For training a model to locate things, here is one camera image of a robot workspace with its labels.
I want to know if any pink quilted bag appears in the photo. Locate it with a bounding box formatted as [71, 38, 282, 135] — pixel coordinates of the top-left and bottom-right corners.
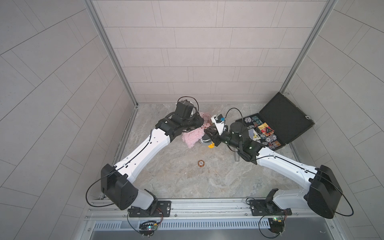
[182, 113, 212, 149]

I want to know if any grey yellow plush keychain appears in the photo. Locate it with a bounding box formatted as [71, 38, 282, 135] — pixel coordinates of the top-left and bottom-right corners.
[201, 134, 215, 149]

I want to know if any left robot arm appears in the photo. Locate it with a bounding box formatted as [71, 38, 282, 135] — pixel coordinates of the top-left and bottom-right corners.
[101, 113, 204, 213]

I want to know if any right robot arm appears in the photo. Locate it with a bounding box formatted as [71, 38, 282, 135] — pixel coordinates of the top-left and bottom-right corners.
[205, 122, 343, 219]

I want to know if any silver metal cylinder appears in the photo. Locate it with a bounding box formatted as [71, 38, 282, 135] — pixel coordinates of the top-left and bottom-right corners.
[234, 152, 240, 162]

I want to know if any small tape roll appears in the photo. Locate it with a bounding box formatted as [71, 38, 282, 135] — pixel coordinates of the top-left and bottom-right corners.
[198, 160, 205, 168]

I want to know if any black open case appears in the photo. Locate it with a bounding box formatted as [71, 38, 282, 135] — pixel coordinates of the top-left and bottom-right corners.
[237, 93, 315, 151]

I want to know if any right circuit board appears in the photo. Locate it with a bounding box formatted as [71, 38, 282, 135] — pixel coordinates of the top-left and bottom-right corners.
[268, 218, 286, 235]

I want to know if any circuit board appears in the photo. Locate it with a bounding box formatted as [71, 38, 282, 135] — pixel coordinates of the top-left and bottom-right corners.
[268, 218, 286, 235]
[139, 221, 160, 236]

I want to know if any left circuit board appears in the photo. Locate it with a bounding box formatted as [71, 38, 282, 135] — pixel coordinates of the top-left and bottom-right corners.
[139, 221, 160, 236]

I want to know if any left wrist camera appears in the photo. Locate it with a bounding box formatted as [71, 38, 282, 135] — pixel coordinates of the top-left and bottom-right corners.
[175, 100, 195, 119]

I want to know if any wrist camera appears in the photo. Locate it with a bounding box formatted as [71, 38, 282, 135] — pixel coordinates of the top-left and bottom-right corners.
[175, 100, 195, 119]
[211, 114, 225, 136]

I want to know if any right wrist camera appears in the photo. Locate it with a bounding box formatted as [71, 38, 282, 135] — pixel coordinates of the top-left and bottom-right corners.
[211, 114, 225, 136]

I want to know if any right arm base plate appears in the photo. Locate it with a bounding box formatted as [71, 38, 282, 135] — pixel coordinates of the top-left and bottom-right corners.
[246, 189, 292, 216]

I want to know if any aluminium rail frame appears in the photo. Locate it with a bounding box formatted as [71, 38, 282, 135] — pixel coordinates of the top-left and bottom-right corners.
[74, 198, 344, 240]

